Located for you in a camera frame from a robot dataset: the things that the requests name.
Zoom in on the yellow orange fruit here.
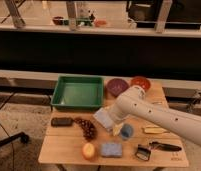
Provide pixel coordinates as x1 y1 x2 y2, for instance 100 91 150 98
82 143 95 159

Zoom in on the purple bowl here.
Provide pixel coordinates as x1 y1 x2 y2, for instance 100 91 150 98
106 78 129 97

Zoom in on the dark red grape bunch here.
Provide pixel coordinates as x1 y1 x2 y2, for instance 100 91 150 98
74 117 97 141

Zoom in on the black chair base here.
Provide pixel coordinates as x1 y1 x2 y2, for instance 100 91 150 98
0 124 30 147

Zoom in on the yellow banana toy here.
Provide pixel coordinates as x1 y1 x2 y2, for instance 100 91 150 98
142 127 169 134

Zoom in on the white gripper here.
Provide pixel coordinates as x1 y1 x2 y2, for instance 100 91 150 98
93 107 116 131

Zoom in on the blue metal cup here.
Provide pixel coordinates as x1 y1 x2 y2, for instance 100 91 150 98
120 124 134 140

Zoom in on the red bowl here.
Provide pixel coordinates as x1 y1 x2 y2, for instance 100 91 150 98
130 76 151 92

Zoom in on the blue folded towel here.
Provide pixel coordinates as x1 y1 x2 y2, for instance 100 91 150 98
101 142 122 158

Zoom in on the black handled knife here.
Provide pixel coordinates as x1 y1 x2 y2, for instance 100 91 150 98
149 141 182 152

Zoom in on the green plastic tray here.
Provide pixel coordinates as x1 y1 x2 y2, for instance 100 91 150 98
51 76 104 110

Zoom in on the black peeler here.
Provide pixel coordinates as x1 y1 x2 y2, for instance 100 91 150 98
135 145 151 161

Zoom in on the black rectangular block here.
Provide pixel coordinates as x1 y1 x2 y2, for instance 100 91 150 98
51 118 73 127

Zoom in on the wooden table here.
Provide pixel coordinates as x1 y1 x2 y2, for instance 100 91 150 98
39 109 189 168

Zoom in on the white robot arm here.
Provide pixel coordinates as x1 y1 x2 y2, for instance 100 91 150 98
93 85 201 146

